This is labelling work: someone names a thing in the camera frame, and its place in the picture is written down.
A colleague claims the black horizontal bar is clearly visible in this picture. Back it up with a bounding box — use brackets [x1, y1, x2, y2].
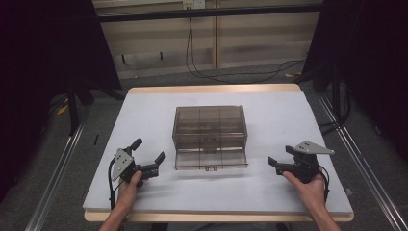
[95, 3, 325, 24]

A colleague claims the wooden table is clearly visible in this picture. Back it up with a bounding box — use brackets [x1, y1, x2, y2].
[83, 83, 355, 223]

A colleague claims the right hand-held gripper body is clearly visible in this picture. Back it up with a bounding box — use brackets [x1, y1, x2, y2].
[289, 140, 336, 185]

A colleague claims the white wall socket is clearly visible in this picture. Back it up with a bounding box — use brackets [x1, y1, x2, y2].
[182, 0, 207, 11]

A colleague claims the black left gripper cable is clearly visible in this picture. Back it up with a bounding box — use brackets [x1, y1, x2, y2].
[108, 158, 117, 211]

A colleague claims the white table mat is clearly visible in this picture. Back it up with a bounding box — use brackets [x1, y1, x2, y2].
[82, 90, 354, 216]

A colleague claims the person's left hand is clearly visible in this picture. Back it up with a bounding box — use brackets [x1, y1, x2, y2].
[116, 169, 144, 211]

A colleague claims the black curtain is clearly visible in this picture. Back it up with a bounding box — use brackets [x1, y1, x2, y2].
[300, 0, 408, 163]
[0, 0, 123, 201]

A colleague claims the transparent brown plastic storage box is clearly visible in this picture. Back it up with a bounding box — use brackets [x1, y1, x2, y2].
[171, 104, 249, 171]

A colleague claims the black looped floor cable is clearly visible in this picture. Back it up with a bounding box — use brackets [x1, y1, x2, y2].
[320, 90, 352, 137]

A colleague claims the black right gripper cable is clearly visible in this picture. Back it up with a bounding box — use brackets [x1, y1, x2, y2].
[317, 166, 331, 204]

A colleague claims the long black floor cable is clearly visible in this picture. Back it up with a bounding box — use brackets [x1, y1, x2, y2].
[185, 16, 306, 85]

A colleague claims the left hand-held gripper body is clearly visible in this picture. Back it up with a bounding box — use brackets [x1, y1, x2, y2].
[111, 146, 144, 189]

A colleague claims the person's right hand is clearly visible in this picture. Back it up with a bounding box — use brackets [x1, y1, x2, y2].
[282, 170, 327, 215]

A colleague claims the metal floor rail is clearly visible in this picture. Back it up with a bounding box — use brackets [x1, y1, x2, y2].
[24, 116, 89, 231]
[317, 91, 408, 231]

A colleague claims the black metal stand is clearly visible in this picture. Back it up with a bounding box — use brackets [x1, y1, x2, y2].
[330, 65, 343, 124]
[66, 84, 81, 137]

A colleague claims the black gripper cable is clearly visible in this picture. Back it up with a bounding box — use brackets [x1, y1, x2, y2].
[108, 158, 117, 211]
[317, 166, 331, 204]

